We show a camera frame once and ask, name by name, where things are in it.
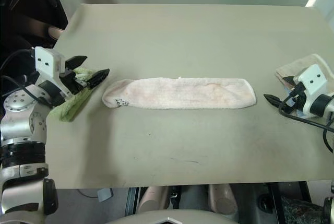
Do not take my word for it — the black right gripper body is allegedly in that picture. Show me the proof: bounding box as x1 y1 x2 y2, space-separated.
278 82 306 115

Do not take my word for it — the silver robot torso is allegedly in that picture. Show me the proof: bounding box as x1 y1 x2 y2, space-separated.
109 209 231 224

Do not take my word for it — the green towel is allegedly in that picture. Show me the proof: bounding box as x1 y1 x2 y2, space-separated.
49 67 96 123

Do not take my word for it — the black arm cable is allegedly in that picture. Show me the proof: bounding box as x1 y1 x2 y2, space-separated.
0 48 52 109
277 88 334 154

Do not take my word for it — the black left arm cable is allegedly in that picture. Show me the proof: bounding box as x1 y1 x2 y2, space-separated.
0 48 52 109

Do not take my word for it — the long pink towel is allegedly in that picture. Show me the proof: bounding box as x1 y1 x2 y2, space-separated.
101 76 258 111

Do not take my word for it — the dark speckled lump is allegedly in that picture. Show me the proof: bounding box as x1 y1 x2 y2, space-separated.
280 194 327 224

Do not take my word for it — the beige rounded shell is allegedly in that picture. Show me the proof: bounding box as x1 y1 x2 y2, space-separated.
208 183 238 215
136 185 171 213

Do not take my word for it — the black table frame leg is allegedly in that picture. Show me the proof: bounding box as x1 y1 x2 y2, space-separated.
126 186 142 212
268 181 314 205

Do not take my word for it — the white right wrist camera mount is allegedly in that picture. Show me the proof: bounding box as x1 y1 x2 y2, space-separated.
293 64 328 116

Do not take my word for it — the folded beige towel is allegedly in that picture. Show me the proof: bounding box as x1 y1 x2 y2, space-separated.
275 53 334 118

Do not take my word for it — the small grey box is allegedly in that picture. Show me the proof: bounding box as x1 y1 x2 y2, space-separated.
97 187 114 202

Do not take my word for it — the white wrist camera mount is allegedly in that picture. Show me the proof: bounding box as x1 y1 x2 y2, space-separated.
293 64 328 116
34 46 73 97

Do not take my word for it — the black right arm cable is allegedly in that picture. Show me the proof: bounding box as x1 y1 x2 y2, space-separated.
277 88 334 154

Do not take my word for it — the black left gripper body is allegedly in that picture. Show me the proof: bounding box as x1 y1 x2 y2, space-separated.
59 61 91 96

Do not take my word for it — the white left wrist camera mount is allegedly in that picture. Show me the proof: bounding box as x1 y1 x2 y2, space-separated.
34 46 73 97

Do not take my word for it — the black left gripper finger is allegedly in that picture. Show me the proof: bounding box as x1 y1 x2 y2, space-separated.
65 55 88 73
87 68 111 89

